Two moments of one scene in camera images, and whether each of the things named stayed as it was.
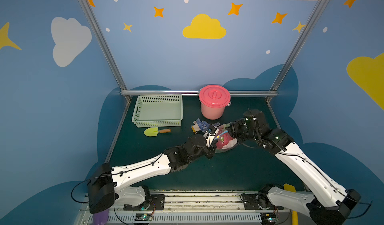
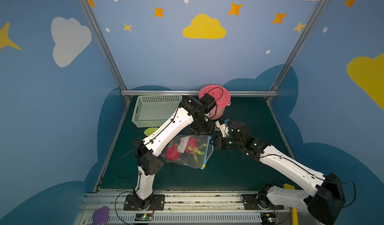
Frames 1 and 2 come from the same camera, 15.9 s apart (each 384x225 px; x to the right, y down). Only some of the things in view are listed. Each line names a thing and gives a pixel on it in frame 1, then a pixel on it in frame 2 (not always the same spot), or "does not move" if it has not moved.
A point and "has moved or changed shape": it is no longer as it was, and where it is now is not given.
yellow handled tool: (291, 188) does not move
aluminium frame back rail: (194, 92) does not move
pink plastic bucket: (212, 113) does not move
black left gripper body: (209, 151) -> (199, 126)
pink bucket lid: (214, 96) does not move
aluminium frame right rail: (273, 114) does not move
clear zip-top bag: (225, 141) has moved or changed shape
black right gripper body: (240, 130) -> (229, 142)
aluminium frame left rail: (110, 150) does not move
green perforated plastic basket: (153, 111) does not move
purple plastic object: (100, 218) does not move
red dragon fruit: (223, 136) has moved or changed shape
